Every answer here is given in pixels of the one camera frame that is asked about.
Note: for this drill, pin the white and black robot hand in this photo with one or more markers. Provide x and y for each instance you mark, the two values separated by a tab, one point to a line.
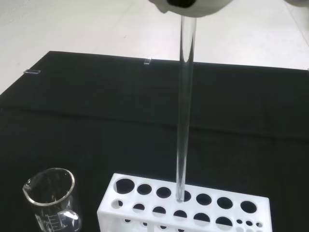
207	7

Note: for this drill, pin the white test tube rack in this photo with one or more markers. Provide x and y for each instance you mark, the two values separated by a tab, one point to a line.
188	210

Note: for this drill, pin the clear glass graduated beaker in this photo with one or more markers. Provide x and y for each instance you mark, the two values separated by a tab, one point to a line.
49	217

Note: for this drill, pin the black bench cloth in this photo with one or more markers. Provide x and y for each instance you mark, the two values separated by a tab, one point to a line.
96	116

